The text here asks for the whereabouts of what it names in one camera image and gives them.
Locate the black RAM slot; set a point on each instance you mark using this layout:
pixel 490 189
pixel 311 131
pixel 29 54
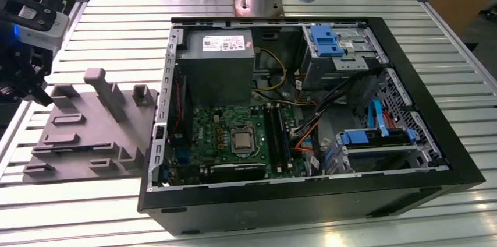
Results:
pixel 271 142

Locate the grey plastic parts rack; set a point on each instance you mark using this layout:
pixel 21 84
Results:
pixel 97 130

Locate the black case fan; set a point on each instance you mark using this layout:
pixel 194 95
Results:
pixel 181 98

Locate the grey power supply unit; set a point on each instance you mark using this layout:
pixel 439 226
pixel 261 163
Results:
pixel 217 72

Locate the green motherboard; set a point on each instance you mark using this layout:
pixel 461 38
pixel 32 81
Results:
pixel 209 119

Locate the silver CPU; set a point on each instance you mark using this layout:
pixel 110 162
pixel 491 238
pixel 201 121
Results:
pixel 241 139

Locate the black graphics card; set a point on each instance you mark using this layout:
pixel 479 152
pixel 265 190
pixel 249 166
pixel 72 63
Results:
pixel 235 171

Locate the blue drive bay latch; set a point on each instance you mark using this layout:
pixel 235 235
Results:
pixel 323 40

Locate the grey metal drive cage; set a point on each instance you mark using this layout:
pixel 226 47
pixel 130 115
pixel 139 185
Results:
pixel 350 65

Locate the black PC case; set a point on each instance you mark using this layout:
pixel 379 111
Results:
pixel 310 206

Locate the hard disk in blue carrier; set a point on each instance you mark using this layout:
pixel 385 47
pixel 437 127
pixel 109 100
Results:
pixel 354 137

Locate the grey metal disk bay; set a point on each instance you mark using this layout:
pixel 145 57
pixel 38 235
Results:
pixel 383 149

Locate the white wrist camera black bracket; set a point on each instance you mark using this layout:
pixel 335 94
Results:
pixel 38 31

